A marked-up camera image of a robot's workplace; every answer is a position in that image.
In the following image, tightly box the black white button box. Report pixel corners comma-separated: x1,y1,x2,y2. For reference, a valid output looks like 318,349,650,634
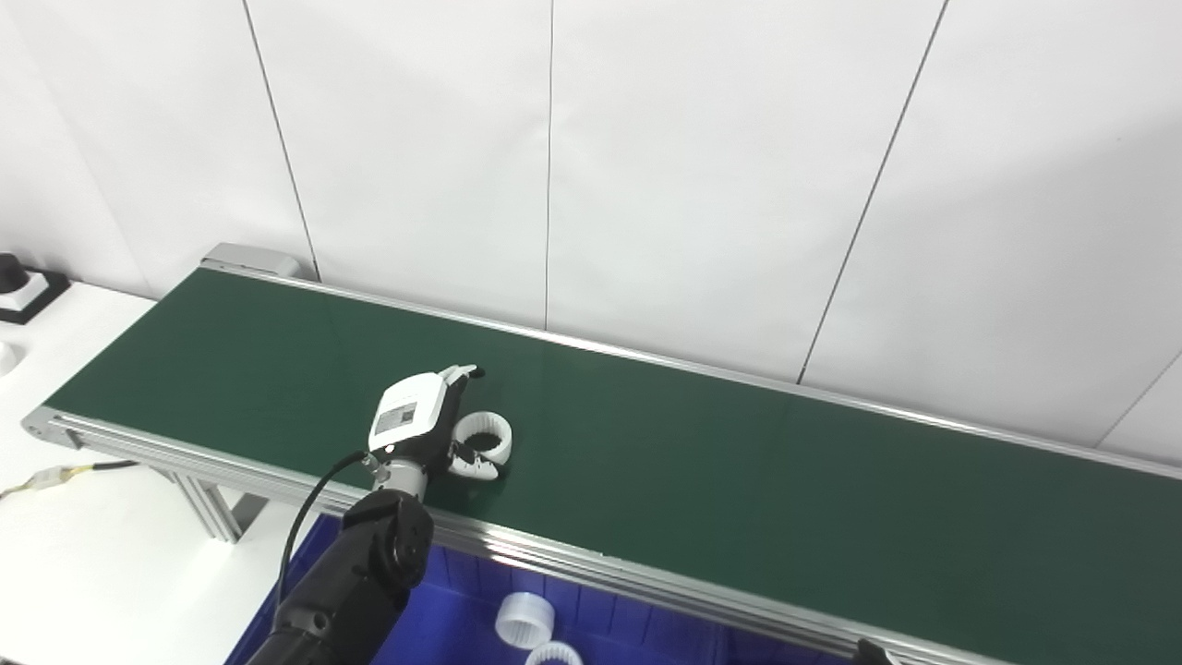
0,253,72,325

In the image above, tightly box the green conveyor belt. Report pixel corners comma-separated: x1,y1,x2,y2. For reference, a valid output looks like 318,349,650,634
46,268,1182,665
20,263,1182,665

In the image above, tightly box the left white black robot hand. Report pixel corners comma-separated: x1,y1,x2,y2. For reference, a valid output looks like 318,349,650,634
368,364,501,481

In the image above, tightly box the grey conveyor motor housing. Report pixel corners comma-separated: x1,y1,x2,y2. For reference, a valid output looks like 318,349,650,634
200,243,302,279

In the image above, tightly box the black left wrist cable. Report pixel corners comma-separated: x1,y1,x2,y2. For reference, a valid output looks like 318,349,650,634
277,449,372,603

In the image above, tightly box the blue bin with white rings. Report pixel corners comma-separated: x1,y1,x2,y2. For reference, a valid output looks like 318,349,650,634
226,514,832,665

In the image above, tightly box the cable with yellow connector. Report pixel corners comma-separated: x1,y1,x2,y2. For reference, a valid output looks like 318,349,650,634
0,459,141,502

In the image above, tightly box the aluminium conveyor support leg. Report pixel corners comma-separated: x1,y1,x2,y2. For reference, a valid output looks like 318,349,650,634
152,466,271,543

